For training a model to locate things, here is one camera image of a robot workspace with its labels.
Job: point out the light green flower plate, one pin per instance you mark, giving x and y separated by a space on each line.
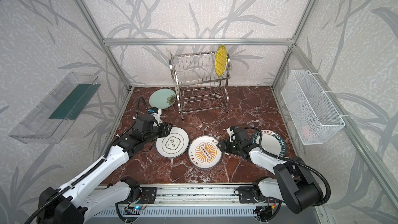
163 98

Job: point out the white plate green rim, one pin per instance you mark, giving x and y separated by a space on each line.
270 141

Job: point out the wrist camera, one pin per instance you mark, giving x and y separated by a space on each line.
156 113
231 134

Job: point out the stainless steel dish rack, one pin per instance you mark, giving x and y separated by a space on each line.
197 86

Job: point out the white plate green emblem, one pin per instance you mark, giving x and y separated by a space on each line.
174 145

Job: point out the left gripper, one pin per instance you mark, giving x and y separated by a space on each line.
163 129

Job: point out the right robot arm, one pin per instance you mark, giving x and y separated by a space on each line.
295 183

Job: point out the white wire mesh basket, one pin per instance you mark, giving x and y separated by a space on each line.
313 114

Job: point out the clear plastic tray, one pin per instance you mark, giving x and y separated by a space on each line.
51 119

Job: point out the yellow green striped plate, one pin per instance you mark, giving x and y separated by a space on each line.
221 60

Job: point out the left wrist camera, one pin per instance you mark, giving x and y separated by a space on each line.
156 113

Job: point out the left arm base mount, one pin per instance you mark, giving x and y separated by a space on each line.
144 195

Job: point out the large orange sun plate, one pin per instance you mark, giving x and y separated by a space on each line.
204 152

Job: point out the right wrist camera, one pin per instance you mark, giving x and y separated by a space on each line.
231 134

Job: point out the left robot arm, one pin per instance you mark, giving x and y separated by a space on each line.
53 208

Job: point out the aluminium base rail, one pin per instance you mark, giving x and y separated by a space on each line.
199 194

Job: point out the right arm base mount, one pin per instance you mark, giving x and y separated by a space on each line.
250 194

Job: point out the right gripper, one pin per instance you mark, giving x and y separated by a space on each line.
228 145

